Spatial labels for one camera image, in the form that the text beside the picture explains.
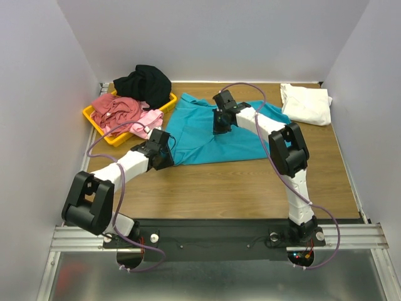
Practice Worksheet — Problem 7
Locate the left silver knob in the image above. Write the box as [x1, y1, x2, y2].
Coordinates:
[150, 233, 159, 243]

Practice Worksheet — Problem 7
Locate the folded white t-shirt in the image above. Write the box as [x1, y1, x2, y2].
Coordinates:
[280, 83, 333, 126]

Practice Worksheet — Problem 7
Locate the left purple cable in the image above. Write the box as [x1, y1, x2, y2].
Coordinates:
[86, 120, 167, 273]

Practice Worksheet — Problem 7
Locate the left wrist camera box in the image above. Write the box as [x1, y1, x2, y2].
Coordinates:
[130, 129, 170, 157]

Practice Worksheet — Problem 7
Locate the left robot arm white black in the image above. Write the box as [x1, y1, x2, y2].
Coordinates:
[61, 130, 174, 248]

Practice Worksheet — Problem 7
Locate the black t-shirt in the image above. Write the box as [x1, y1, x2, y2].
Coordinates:
[113, 65, 172, 110]

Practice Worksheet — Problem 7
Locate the dusty rose t-shirt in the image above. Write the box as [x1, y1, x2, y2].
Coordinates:
[91, 93, 149, 137]

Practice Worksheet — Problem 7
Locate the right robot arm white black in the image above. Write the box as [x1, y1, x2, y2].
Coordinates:
[213, 103, 318, 245]

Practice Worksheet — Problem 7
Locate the purple cable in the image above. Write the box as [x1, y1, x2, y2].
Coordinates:
[86, 120, 167, 273]
[221, 82, 341, 271]

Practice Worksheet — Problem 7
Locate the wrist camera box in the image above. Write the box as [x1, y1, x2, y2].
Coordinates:
[213, 90, 251, 114]
[130, 129, 170, 157]

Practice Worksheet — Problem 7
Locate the right silver knob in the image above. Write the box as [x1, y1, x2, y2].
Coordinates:
[269, 232, 279, 242]

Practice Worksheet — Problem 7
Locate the silver knob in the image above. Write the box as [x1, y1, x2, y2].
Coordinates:
[150, 233, 159, 243]
[269, 232, 279, 242]

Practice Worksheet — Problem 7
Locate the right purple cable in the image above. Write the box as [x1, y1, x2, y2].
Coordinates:
[221, 82, 341, 271]

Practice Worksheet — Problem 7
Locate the teal t-shirt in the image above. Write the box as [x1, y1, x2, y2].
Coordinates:
[166, 93, 290, 165]

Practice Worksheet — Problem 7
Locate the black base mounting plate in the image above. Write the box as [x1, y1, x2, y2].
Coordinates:
[100, 218, 326, 263]

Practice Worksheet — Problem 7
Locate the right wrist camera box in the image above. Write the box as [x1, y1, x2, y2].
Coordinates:
[213, 90, 251, 114]

